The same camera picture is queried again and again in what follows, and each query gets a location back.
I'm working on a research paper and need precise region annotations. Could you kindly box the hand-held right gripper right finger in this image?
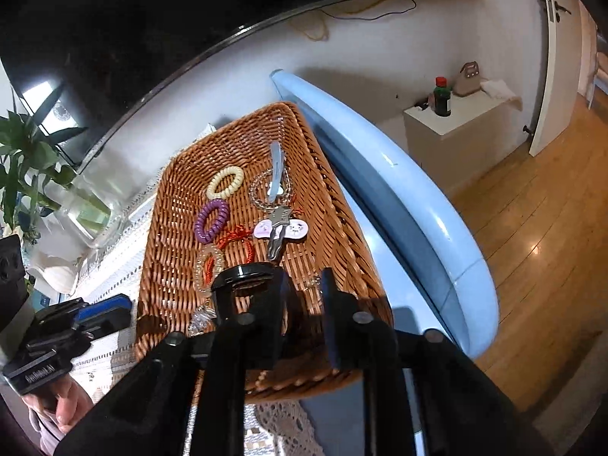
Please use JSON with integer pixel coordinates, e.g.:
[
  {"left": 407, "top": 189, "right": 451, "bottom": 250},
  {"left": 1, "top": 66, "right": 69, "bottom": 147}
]
[{"left": 319, "top": 268, "right": 556, "bottom": 456}]

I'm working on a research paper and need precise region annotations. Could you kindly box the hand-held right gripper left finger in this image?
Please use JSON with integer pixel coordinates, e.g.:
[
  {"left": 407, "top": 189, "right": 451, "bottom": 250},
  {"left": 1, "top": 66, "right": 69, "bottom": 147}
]
[{"left": 54, "top": 270, "right": 291, "bottom": 456}]

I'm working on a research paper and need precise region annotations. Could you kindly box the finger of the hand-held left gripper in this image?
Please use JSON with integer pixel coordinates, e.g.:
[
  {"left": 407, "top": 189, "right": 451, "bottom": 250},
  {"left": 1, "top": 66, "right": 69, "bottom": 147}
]
[
  {"left": 71, "top": 314, "right": 135, "bottom": 344},
  {"left": 76, "top": 294, "right": 132, "bottom": 326}
]

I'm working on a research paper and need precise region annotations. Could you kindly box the silver bead chain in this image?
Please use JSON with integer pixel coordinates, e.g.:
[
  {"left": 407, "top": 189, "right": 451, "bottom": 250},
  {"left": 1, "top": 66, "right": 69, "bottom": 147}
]
[{"left": 187, "top": 305, "right": 215, "bottom": 339}]

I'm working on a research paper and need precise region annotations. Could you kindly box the clear spiral hair tie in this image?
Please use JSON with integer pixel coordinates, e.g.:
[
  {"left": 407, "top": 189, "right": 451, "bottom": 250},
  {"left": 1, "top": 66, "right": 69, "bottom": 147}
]
[{"left": 194, "top": 244, "right": 227, "bottom": 296}]

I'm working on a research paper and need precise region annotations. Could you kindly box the silver star hair clip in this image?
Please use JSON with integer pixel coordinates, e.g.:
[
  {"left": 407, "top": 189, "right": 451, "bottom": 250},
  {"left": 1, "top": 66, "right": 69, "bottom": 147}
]
[{"left": 265, "top": 206, "right": 294, "bottom": 263}]

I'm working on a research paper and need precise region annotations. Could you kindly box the red string bracelet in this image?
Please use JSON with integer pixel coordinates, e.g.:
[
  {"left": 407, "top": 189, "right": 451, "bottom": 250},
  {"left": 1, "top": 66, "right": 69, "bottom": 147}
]
[{"left": 203, "top": 225, "right": 257, "bottom": 287}]

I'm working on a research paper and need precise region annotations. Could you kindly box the purple spiral hair tie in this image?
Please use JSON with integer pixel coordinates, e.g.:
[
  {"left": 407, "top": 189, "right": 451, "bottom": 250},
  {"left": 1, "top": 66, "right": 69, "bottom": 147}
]
[{"left": 195, "top": 199, "right": 230, "bottom": 243}]

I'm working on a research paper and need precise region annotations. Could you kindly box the cream spiral hair tie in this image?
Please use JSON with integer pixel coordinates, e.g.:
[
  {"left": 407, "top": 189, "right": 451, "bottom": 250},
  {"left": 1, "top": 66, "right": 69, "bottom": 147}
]
[{"left": 206, "top": 165, "right": 244, "bottom": 200}]

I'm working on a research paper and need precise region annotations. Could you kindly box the brown wicker basket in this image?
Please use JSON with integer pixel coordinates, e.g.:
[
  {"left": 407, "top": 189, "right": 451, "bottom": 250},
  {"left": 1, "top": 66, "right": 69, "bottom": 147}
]
[{"left": 134, "top": 101, "right": 394, "bottom": 400}]

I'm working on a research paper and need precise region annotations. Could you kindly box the light blue hair clip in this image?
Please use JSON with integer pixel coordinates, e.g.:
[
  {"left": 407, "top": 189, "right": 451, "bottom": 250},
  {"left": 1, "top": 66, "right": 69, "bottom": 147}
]
[{"left": 267, "top": 141, "right": 287, "bottom": 199}]

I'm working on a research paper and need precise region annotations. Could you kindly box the person's left hand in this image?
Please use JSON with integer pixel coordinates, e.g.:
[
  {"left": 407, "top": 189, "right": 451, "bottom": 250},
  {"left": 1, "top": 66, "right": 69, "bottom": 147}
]
[{"left": 26, "top": 374, "right": 94, "bottom": 439}]

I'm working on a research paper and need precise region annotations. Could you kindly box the clear glass vase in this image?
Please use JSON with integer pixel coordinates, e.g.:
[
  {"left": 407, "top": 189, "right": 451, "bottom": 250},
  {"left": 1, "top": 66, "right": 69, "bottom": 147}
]
[{"left": 45, "top": 166, "right": 132, "bottom": 251}]

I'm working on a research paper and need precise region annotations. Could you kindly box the blue table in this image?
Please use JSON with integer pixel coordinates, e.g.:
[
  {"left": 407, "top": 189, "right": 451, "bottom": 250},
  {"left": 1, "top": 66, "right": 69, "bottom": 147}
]
[{"left": 268, "top": 69, "right": 499, "bottom": 456}]

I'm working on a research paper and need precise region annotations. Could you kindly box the green bamboo plant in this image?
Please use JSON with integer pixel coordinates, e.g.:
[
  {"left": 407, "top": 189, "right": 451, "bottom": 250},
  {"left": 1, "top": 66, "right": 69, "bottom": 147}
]
[{"left": 0, "top": 83, "right": 89, "bottom": 244}]

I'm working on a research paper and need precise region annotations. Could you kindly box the white cabinet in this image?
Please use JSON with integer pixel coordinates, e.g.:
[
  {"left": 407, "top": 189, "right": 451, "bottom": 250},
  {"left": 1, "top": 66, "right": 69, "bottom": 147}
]
[{"left": 404, "top": 89, "right": 524, "bottom": 192}]

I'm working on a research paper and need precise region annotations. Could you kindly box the dark bottle red cap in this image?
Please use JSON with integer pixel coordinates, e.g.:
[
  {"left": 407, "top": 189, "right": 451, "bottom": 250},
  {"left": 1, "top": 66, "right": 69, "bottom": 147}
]
[{"left": 430, "top": 77, "right": 452, "bottom": 119}]

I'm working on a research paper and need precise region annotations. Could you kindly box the beige handbag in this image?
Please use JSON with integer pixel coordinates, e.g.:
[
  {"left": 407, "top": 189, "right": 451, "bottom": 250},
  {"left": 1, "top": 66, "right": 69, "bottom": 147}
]
[{"left": 453, "top": 61, "right": 482, "bottom": 96}]

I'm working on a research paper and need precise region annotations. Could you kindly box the white cloth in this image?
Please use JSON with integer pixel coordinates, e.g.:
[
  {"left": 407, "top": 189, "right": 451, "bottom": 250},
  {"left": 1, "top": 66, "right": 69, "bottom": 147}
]
[{"left": 480, "top": 78, "right": 524, "bottom": 106}]

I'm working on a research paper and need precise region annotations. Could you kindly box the white door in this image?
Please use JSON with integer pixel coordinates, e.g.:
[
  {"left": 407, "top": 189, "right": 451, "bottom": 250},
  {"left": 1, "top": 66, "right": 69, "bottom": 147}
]
[{"left": 529, "top": 0, "right": 595, "bottom": 157}]

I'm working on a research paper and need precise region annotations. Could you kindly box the yellow cable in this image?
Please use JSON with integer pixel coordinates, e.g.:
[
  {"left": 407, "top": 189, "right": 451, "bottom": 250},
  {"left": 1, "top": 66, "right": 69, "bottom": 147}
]
[{"left": 303, "top": 0, "right": 410, "bottom": 42}]

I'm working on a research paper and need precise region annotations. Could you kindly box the black cable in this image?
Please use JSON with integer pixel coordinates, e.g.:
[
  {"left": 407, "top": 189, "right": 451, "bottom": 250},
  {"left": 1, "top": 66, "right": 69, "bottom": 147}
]
[{"left": 322, "top": 0, "right": 417, "bottom": 23}]

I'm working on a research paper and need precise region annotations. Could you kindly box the black door handle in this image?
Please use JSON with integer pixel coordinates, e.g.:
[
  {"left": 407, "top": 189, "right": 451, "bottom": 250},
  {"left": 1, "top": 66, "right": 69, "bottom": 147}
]
[{"left": 539, "top": 0, "right": 569, "bottom": 23}]

